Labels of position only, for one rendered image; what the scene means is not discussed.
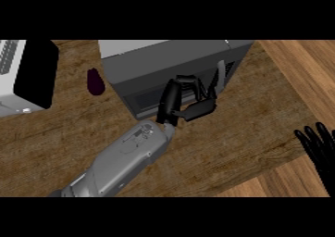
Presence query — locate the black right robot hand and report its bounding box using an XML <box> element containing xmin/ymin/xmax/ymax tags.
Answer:
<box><xmin>293</xmin><ymin>121</ymin><xmax>335</xmax><ymax>198</ymax></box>

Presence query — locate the dark grey microwave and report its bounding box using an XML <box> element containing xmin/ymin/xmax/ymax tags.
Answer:
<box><xmin>97</xmin><ymin>40</ymin><xmax>255</xmax><ymax>121</ymax></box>

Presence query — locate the white and black toaster oven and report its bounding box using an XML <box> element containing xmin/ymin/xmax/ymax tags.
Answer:
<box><xmin>0</xmin><ymin>40</ymin><xmax>60</xmax><ymax>119</ymax></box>

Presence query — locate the dark purple eggplant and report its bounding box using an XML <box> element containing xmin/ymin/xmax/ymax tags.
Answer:
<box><xmin>85</xmin><ymin>68</ymin><xmax>106</xmax><ymax>96</ymax></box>

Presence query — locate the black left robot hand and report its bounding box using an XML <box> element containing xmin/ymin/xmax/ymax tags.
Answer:
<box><xmin>156</xmin><ymin>74</ymin><xmax>218</xmax><ymax>127</ymax></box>

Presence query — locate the pale microwave door handle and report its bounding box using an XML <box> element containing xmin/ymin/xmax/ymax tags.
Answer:
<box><xmin>213</xmin><ymin>59</ymin><xmax>227</xmax><ymax>93</ymax></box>

